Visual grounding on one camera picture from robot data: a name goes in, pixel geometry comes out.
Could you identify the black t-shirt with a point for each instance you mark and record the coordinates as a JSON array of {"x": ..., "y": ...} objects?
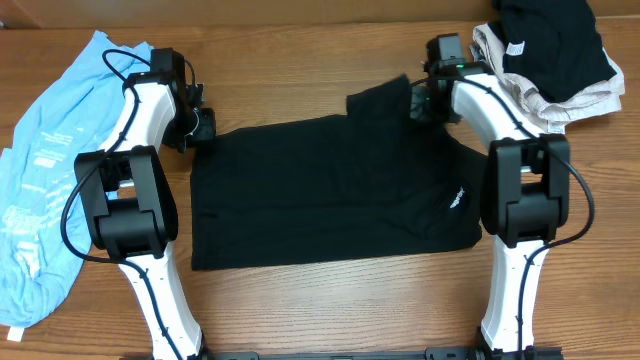
[{"x": 371, "y": 182}]

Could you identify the light blue t-shirt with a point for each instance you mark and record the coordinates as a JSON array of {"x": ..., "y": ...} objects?
[{"x": 74, "y": 115}]

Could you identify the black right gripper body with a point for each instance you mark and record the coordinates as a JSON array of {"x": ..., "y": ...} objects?
[{"x": 431, "y": 110}]

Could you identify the dark navy folded garment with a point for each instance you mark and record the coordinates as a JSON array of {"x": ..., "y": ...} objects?
[{"x": 554, "y": 44}]

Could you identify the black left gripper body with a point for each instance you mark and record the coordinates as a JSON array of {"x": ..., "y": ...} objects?
[{"x": 190, "y": 127}]

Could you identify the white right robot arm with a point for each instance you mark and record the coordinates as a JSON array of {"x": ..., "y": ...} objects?
[{"x": 524, "y": 201}]

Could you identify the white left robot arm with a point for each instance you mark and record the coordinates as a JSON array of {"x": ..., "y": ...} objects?
[{"x": 131, "y": 213}]

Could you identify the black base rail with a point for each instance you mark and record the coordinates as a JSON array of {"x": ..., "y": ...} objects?
[{"x": 350, "y": 355}]

